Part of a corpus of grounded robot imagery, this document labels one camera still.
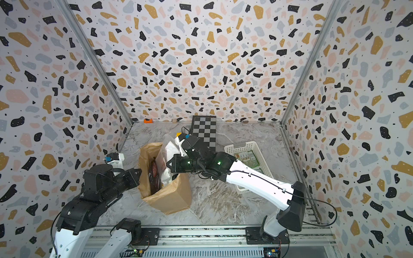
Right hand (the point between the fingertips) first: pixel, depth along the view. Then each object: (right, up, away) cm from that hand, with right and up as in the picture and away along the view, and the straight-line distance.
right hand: (165, 166), depth 61 cm
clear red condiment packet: (-3, +2, +4) cm, 5 cm away
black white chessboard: (+11, +18, +52) cm, 56 cm away
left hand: (-10, -2, +5) cm, 12 cm away
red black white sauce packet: (-9, -7, +12) cm, 17 cm away
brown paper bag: (+3, -13, +2) cm, 13 cm away
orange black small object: (-34, +23, +63) cm, 75 cm away
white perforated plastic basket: (+31, +3, +40) cm, 51 cm away
